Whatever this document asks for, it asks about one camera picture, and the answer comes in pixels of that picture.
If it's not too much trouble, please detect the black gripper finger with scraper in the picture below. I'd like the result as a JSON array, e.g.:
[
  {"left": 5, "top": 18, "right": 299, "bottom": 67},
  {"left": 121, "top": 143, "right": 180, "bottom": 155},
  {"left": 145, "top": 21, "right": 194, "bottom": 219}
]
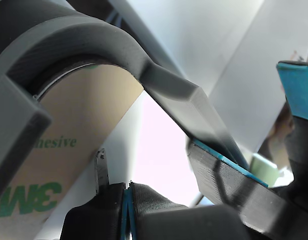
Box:
[{"left": 60, "top": 148, "right": 127, "bottom": 240}]

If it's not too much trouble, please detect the pile of peeled film scraps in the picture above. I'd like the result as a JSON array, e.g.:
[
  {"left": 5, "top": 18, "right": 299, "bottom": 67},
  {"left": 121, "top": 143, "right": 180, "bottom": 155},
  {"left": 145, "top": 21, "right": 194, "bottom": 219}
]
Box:
[{"left": 258, "top": 102, "right": 296, "bottom": 161}]

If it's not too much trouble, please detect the pale green object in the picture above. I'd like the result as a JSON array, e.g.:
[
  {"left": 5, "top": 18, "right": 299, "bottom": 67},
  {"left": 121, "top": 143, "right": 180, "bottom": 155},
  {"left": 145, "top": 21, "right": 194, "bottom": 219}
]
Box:
[{"left": 250, "top": 152, "right": 279, "bottom": 187}]

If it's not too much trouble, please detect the white cardboard box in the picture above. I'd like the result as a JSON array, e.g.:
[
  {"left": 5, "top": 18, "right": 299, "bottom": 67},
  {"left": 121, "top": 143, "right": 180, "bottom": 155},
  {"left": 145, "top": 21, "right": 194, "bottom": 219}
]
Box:
[{"left": 208, "top": 0, "right": 308, "bottom": 156}]

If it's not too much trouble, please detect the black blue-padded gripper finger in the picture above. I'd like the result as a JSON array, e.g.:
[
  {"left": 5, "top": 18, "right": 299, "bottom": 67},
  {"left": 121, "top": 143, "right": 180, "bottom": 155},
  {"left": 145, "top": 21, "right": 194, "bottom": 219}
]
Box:
[
  {"left": 276, "top": 60, "right": 308, "bottom": 196},
  {"left": 186, "top": 138, "right": 308, "bottom": 240}
]

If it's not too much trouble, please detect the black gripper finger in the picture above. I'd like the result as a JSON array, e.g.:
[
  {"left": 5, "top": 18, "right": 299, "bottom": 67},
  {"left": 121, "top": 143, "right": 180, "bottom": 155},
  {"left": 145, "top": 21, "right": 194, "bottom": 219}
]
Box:
[{"left": 127, "top": 181, "right": 254, "bottom": 240}]

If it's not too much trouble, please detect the blue cable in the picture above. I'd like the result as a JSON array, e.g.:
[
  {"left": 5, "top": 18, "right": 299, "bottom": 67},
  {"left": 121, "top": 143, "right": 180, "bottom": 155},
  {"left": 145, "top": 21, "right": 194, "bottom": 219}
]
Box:
[{"left": 107, "top": 9, "right": 125, "bottom": 29}]

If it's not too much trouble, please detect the grey tape dispenser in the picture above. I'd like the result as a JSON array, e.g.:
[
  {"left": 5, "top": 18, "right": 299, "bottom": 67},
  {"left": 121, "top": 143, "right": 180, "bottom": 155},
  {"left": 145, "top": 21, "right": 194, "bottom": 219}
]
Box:
[{"left": 0, "top": 0, "right": 251, "bottom": 201}]

